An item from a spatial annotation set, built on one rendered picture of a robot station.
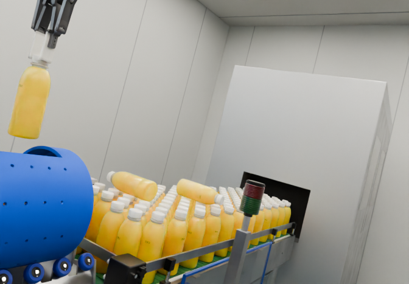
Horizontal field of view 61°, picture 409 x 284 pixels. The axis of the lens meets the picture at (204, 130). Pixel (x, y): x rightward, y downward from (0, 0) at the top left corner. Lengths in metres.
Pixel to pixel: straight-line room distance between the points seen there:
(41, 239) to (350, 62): 4.68
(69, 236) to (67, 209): 0.07
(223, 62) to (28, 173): 5.37
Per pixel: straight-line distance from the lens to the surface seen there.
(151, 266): 1.06
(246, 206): 1.11
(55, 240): 0.87
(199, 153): 5.86
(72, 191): 0.86
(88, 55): 4.25
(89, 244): 1.11
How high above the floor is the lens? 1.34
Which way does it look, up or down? 2 degrees up
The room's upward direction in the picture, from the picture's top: 14 degrees clockwise
